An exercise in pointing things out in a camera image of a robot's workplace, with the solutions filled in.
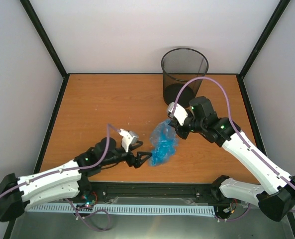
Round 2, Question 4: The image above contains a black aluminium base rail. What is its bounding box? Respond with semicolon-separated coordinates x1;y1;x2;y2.
91;182;213;200

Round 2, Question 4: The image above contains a black mesh trash bin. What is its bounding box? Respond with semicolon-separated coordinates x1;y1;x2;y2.
161;47;209;105

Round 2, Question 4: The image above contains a left black frame post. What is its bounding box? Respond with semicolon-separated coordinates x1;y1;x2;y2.
19;0;70;78

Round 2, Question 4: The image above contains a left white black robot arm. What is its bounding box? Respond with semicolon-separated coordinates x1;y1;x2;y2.
0;138;152;222

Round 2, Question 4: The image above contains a small green-lit circuit board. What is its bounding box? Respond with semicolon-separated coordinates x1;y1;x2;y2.
82;194;98;207

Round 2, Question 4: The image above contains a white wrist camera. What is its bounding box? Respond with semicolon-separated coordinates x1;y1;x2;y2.
118;128;139;152
167;102;188;126

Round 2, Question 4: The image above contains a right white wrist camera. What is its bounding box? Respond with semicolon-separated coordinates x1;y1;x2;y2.
167;102;188;126

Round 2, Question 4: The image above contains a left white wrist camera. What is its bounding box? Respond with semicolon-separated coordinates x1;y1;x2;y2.
118;128;139;152

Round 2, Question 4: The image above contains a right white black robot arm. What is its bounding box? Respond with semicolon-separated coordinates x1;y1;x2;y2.
167;97;295;222

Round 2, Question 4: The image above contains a right black frame post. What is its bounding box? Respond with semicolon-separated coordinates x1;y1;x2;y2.
238;0;292;78

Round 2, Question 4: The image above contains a black frame post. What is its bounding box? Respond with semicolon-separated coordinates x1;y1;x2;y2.
238;0;292;78
19;0;70;78

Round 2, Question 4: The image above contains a light blue slotted cable duct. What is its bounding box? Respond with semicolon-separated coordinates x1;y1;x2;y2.
28;203;215;217

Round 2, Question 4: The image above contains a blue translucent trash bag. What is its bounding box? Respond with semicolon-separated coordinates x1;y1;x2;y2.
150;119;179;167

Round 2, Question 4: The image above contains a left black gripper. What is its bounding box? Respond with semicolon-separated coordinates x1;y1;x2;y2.
101;140;153;168

